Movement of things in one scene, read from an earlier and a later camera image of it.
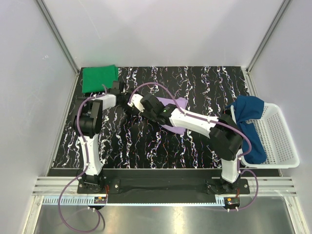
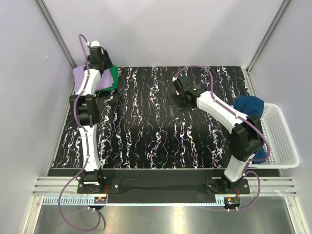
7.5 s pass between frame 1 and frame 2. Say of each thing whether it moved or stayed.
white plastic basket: stayed
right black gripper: moved
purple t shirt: moved
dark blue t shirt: stayed
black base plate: stayed
